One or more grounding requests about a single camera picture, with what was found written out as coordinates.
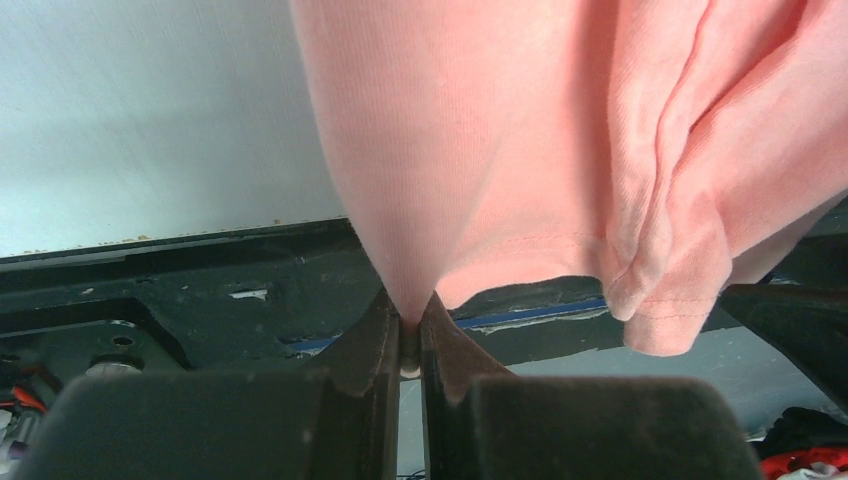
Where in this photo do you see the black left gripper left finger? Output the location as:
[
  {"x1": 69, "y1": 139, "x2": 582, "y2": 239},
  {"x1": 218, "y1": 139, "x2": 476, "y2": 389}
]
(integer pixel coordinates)
[{"x1": 13, "y1": 293, "x2": 399, "y2": 479}]

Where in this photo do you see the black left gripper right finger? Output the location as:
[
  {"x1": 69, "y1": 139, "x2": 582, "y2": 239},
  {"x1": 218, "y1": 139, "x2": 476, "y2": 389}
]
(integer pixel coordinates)
[{"x1": 420, "y1": 297, "x2": 762, "y2": 479}]

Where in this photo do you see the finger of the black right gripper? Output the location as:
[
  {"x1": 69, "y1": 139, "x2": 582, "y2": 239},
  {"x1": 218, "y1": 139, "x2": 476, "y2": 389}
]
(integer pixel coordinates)
[{"x1": 718, "y1": 284, "x2": 847, "y2": 411}]

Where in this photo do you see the pink t-shirt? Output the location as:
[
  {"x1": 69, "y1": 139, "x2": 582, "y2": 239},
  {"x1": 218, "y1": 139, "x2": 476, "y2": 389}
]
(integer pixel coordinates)
[{"x1": 291, "y1": 1, "x2": 847, "y2": 356}]

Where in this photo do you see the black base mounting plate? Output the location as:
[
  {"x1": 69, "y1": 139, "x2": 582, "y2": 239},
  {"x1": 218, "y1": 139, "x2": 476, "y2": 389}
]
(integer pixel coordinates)
[{"x1": 0, "y1": 198, "x2": 848, "y2": 392}]

